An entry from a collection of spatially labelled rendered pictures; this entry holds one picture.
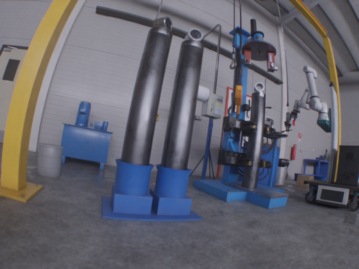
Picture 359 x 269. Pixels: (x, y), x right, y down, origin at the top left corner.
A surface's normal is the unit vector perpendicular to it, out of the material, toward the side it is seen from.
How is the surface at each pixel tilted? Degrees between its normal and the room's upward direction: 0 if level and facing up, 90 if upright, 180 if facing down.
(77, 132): 90
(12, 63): 90
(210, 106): 90
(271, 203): 90
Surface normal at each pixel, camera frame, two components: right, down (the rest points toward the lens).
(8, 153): 0.40, -0.03
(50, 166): 0.73, 0.04
